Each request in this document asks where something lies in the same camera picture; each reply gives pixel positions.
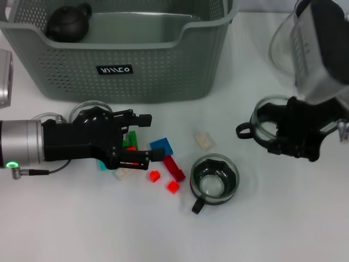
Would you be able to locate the orange-red wedge toy brick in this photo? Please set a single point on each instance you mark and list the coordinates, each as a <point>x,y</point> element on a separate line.
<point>131,149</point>

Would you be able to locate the translucent beige toy brick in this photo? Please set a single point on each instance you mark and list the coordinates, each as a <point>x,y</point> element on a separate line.
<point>203,140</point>

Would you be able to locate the small red notched brick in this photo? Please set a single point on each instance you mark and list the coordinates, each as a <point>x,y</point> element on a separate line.
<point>155,177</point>

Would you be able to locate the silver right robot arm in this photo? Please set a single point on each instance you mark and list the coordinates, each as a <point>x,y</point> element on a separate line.
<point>321,54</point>

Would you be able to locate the small red square brick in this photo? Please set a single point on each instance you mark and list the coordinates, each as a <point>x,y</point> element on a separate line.
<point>173,187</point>

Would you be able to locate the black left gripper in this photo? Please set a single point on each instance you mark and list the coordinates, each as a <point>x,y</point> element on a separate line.
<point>71,142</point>

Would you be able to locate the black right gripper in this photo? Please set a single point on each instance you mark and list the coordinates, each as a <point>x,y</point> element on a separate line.
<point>302,128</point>

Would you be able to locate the blue square toy plate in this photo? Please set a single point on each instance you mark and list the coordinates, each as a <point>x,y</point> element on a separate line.
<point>163,144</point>

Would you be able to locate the dark clay teapot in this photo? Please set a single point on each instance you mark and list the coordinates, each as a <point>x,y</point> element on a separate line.
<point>68,24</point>

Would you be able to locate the grey-green perforated storage bin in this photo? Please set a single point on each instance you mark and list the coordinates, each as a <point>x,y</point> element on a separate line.
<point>163,71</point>

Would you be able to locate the dark red long brick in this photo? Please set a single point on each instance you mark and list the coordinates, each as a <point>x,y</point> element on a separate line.
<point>174,170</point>

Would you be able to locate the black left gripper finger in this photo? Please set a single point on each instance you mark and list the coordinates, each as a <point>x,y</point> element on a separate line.
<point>158,154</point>

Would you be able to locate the white toy brick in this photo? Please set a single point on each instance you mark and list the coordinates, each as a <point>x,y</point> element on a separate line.
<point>122,174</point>

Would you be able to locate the teal square toy plate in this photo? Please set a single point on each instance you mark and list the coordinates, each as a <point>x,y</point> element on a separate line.
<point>102,166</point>

